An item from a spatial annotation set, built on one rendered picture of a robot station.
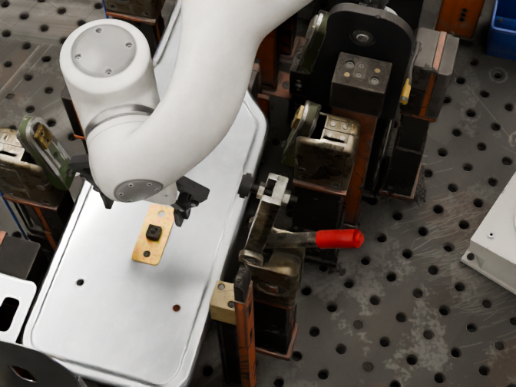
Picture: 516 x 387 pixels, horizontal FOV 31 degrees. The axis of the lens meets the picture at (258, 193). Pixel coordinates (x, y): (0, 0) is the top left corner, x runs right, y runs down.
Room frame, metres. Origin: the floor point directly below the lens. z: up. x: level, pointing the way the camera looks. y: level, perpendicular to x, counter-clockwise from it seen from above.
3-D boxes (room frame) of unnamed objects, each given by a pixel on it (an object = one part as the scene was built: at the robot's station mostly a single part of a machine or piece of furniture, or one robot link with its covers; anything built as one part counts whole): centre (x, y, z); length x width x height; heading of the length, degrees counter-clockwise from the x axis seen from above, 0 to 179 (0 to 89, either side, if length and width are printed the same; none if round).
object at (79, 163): (0.52, 0.18, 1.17); 0.08 x 0.01 x 0.06; 73
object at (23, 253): (0.49, 0.34, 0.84); 0.11 x 0.10 x 0.28; 74
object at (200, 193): (0.49, 0.09, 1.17); 0.08 x 0.01 x 0.06; 73
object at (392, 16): (0.80, -0.16, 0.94); 0.18 x 0.13 x 0.49; 164
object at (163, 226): (0.50, 0.14, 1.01); 0.08 x 0.04 x 0.01; 163
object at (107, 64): (0.50, 0.14, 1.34); 0.09 x 0.08 x 0.13; 14
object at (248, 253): (0.44, 0.01, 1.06); 0.03 x 0.01 x 0.03; 74
